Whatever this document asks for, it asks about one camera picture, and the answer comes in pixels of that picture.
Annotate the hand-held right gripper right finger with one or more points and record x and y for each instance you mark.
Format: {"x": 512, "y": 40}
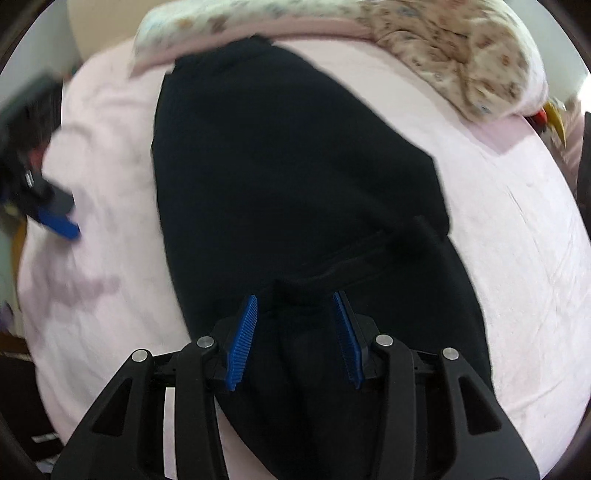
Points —
{"x": 348, "y": 341}

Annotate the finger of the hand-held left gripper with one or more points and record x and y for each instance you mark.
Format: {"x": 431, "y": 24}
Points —
{"x": 60, "y": 225}

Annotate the beige padded headboard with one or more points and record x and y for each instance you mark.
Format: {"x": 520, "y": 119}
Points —
{"x": 92, "y": 27}

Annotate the black pants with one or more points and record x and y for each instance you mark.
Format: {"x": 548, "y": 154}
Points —
{"x": 277, "y": 161}

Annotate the yellow plush toy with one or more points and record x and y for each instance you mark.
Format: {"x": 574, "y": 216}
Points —
{"x": 556, "y": 122}

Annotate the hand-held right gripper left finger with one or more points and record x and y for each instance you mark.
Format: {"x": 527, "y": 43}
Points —
{"x": 241, "y": 341}

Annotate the pink bed sheet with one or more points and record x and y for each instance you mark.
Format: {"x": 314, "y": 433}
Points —
{"x": 508, "y": 230}

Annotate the folded bear-print comforter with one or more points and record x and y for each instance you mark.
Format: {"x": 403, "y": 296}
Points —
{"x": 461, "y": 46}

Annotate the bear-print pillow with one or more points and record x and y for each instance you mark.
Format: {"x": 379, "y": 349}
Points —
{"x": 207, "y": 18}

